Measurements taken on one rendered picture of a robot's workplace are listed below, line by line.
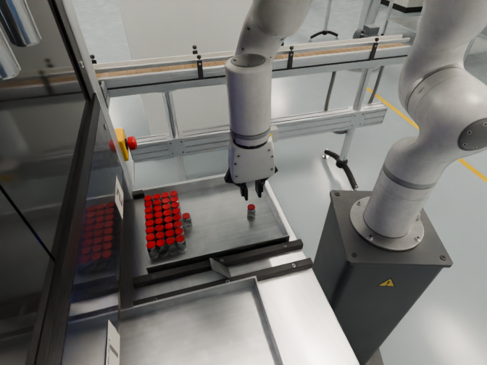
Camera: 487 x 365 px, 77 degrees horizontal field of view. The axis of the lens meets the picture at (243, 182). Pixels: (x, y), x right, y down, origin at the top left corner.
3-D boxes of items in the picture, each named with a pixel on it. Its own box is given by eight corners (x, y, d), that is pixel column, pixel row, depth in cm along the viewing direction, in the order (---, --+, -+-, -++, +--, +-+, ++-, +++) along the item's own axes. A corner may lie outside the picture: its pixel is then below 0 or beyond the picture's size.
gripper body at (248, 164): (230, 148, 60) (233, 188, 68) (279, 138, 62) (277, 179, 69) (222, 128, 65) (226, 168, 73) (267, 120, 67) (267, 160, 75)
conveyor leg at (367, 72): (338, 171, 222) (367, 66, 170) (332, 164, 228) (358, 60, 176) (348, 169, 223) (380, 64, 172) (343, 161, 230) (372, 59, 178)
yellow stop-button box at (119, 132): (102, 165, 87) (94, 144, 82) (104, 150, 92) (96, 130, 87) (130, 161, 88) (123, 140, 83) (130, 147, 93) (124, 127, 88)
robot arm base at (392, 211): (407, 199, 90) (433, 148, 78) (435, 253, 76) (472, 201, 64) (343, 197, 91) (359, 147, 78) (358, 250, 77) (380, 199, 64)
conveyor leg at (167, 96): (179, 201, 199) (156, 90, 147) (177, 192, 205) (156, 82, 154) (193, 198, 201) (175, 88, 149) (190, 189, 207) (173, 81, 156)
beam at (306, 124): (133, 163, 171) (128, 146, 163) (133, 155, 177) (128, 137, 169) (382, 124, 203) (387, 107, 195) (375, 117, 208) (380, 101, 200)
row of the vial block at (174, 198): (178, 254, 73) (175, 242, 70) (171, 203, 86) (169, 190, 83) (188, 252, 74) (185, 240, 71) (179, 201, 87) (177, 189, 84)
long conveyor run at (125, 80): (40, 107, 135) (24, 72, 125) (48, 92, 146) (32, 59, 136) (408, 64, 172) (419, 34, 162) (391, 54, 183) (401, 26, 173)
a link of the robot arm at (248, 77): (229, 112, 66) (229, 137, 59) (225, 50, 57) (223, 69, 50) (268, 111, 66) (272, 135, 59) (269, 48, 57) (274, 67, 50)
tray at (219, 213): (148, 276, 69) (146, 268, 67) (145, 198, 88) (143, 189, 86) (288, 244, 76) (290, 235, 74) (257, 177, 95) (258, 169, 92)
